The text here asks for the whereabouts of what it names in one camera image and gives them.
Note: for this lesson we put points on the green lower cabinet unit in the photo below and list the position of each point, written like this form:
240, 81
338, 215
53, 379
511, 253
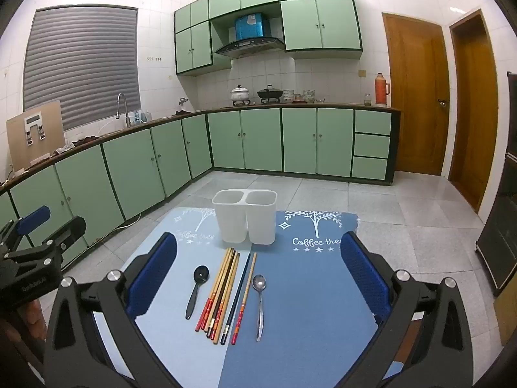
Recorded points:
258, 139

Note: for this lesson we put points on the black glass-front cabinet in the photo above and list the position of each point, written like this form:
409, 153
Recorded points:
501, 242

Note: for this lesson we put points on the wooden chopstick with red end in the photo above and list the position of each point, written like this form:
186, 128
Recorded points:
246, 291
215, 287
217, 291
229, 291

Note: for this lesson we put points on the wall hook rail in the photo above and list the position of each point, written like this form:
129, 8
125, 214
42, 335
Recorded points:
154, 59

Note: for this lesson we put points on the white lidded pot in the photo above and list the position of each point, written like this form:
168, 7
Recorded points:
240, 93

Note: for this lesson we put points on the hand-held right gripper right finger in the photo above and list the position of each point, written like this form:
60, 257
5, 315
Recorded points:
363, 279

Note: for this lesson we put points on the orange thermos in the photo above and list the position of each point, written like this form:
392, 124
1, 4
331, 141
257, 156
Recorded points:
381, 89

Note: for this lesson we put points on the stack of patterned bowls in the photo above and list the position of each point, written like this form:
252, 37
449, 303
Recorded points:
288, 95
309, 95

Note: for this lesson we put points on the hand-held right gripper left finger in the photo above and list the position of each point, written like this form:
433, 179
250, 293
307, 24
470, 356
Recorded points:
155, 275

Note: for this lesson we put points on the black plastic spoon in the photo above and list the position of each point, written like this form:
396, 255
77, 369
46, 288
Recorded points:
200, 273

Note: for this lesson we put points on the grey window blind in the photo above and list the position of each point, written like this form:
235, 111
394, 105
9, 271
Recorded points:
80, 68

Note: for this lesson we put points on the cardboard box with scale picture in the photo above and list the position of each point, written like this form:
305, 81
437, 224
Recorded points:
36, 137

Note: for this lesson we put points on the black chopstick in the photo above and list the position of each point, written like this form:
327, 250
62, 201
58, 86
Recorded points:
237, 291

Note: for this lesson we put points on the green cabinet unit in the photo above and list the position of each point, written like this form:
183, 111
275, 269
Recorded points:
319, 24
258, 139

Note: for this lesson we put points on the bottles beside sink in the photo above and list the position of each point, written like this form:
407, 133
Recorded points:
141, 117

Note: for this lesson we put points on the metal sink faucet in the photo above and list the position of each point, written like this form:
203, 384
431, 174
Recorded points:
121, 99

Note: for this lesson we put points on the small metal kettle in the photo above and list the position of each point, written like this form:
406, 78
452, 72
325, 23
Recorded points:
183, 102

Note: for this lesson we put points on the glass jar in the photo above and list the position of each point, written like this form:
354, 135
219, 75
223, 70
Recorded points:
368, 99

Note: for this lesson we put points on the green upper cabinet unit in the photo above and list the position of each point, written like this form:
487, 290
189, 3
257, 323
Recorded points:
319, 24

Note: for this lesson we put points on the tan cardboard box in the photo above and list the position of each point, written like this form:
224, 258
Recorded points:
507, 315

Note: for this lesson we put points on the black range hood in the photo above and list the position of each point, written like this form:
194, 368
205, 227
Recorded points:
250, 45

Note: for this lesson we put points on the white two-compartment utensil holder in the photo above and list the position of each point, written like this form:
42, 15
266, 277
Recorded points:
232, 222

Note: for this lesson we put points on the metal spoon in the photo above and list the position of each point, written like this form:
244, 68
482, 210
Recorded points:
259, 281

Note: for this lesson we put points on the green drawer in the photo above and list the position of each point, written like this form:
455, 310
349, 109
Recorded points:
371, 145
369, 167
373, 122

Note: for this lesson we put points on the dark brown chopstick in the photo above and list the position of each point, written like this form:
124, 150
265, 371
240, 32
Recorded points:
223, 291

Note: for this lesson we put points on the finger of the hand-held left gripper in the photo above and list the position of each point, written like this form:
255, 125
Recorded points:
34, 218
68, 232

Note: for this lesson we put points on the plain wooden door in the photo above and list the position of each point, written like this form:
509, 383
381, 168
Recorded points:
472, 121

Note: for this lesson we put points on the black wok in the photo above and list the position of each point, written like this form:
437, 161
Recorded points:
270, 93

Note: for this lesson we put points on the blue two-tone printed mat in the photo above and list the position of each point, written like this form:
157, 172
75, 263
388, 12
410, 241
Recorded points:
307, 331

